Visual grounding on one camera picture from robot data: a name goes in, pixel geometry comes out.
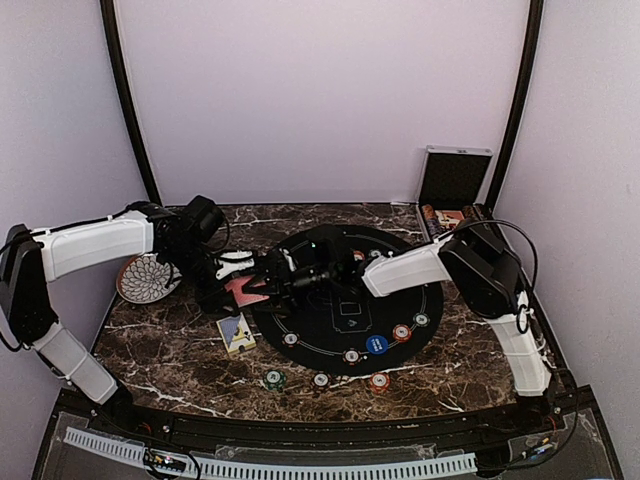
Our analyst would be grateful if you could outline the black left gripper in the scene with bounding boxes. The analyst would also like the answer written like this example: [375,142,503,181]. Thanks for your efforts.
[163,240,240,316]

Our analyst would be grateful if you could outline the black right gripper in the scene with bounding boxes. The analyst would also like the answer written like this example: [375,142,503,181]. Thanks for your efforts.
[243,258,338,315]

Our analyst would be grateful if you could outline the red back card deck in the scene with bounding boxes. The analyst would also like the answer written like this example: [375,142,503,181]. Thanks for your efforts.
[224,277,274,309]

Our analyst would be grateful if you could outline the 100 chips mat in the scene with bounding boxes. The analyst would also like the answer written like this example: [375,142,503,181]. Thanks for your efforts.
[282,332,299,348]

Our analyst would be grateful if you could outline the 100 chips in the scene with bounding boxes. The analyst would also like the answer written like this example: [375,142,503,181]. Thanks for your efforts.
[342,349,361,366]

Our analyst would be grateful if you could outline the green chips mat edge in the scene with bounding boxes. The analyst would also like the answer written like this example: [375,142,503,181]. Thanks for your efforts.
[413,313,430,327]

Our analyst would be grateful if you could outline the black orange 100 chip stack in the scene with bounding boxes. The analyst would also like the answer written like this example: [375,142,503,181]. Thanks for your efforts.
[311,372,331,390]

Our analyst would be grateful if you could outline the green chip stack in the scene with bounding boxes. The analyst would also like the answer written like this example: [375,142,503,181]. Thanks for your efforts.
[263,370,287,391]

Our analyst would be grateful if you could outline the red 5 chip stack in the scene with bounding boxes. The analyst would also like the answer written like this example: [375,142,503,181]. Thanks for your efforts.
[369,372,391,394]

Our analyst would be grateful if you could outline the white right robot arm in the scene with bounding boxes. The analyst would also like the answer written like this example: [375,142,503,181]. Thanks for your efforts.
[245,220,551,434]

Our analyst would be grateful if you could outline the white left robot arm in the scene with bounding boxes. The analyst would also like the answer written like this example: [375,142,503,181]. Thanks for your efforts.
[1,196,255,436]

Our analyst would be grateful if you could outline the floral ceramic plate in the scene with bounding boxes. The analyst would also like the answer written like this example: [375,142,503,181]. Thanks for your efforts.
[116,253,182,305]

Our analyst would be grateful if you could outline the round black poker mat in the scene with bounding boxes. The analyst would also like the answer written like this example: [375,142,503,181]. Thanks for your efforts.
[251,225,444,376]

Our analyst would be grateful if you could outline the blue small blind button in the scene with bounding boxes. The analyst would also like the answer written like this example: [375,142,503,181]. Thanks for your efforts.
[365,335,389,355]

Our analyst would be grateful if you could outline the yellow card box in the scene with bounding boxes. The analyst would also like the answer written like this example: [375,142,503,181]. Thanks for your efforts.
[216,313,257,357]

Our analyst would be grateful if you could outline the purple 500 chip roll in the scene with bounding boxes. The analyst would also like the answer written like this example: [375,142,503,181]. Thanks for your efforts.
[425,218,443,239]

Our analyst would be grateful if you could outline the boxed card deck in case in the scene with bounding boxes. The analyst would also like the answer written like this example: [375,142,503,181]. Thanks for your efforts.
[435,210,465,232]

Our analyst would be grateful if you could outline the wrapped brown 100 chip roll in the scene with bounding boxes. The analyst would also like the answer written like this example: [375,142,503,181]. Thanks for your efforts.
[462,205,485,222]

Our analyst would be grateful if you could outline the aluminium poker case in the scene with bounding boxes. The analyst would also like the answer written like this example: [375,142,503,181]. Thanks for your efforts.
[416,145,493,241]

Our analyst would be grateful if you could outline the black front table rail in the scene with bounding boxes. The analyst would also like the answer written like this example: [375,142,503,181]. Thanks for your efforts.
[49,384,601,454]

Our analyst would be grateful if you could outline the white cable duct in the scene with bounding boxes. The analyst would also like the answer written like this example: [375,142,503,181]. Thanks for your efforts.
[63,427,478,479]

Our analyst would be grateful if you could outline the black frame post left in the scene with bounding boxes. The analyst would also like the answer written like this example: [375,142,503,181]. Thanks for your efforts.
[99,0,162,204]

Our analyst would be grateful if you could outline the black frame post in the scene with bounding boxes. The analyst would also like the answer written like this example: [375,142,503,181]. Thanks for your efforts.
[485,0,544,210]
[99,0,162,204]

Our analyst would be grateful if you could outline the black frame post right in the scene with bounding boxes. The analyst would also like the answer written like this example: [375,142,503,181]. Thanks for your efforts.
[485,0,544,210]

